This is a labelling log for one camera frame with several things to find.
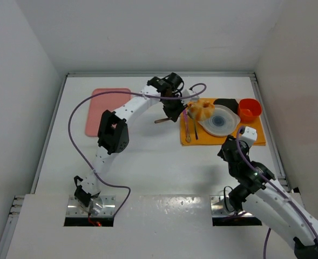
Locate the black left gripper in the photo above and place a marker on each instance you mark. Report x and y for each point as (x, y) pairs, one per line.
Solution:
(173, 108)

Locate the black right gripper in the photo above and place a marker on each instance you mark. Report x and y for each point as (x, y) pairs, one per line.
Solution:
(229, 148)

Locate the metal cake server wooden handle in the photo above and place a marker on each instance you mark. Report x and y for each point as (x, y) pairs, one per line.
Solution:
(162, 120)

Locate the golden bread roll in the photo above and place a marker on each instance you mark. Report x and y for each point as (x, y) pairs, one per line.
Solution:
(200, 110)

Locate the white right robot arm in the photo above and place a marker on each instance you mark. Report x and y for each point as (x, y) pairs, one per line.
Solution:
(260, 193)

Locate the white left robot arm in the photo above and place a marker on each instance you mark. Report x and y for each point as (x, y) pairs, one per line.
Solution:
(113, 135)

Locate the orange placemat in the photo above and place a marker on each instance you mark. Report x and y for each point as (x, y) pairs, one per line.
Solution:
(207, 139)

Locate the clear glass plate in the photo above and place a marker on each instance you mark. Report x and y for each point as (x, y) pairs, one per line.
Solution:
(221, 123)

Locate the purple iridescent knife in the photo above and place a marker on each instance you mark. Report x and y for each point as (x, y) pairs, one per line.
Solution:
(187, 132)

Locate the purple iridescent spoon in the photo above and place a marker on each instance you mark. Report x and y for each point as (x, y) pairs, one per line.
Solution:
(195, 129)

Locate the orange cup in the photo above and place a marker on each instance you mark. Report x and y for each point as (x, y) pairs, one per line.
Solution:
(249, 109)

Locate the black coaster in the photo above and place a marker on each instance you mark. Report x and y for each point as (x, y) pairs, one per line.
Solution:
(232, 104)

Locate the pink cutting board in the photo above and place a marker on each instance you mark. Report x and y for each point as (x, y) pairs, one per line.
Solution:
(98, 105)

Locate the white foam front panel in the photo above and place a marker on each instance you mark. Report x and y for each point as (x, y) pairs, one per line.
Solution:
(146, 227)

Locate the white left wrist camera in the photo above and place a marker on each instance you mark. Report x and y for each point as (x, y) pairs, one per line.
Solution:
(192, 94)

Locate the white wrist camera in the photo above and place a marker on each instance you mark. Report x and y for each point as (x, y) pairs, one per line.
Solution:
(248, 135)
(192, 94)

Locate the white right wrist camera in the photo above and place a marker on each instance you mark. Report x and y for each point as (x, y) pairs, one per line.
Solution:
(248, 135)

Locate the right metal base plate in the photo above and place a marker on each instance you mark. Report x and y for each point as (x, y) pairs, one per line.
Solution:
(221, 207)

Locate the metal base plate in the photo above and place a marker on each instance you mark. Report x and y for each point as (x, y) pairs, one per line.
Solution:
(101, 206)
(221, 207)

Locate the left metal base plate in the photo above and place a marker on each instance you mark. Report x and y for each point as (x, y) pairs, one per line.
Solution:
(101, 206)

